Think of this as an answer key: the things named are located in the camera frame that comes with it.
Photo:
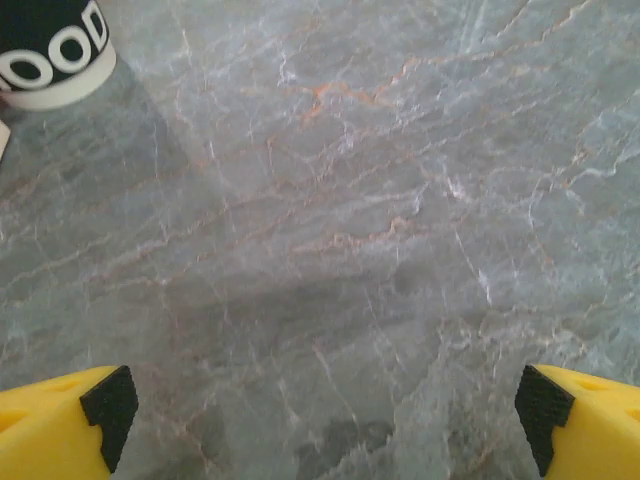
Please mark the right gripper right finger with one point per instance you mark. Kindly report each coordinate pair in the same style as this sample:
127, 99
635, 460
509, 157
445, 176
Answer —
605, 435

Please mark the takeout coffee cup black lid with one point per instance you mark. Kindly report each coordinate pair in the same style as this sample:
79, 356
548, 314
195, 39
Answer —
55, 50

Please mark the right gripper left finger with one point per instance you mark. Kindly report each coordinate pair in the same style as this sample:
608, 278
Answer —
40, 435

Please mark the red and white paper bag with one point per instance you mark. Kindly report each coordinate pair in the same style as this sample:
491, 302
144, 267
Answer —
3, 145

